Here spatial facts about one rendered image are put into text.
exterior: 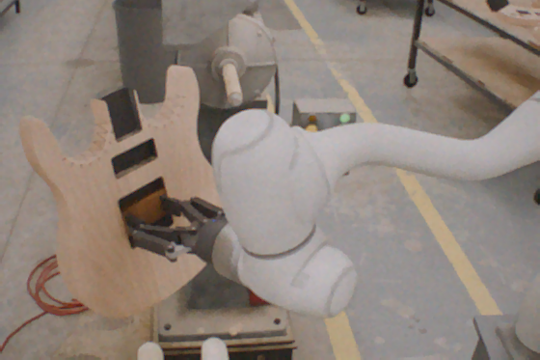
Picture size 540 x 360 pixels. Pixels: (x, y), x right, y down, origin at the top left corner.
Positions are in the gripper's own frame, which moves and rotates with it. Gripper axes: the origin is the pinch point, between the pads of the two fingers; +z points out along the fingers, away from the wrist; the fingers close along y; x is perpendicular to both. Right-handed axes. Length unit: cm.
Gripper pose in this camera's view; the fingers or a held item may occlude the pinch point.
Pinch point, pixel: (148, 212)
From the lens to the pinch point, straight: 105.0
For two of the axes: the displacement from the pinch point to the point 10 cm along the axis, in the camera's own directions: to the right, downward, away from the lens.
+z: -7.4, -1.9, 6.4
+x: -1.4, -9.0, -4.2
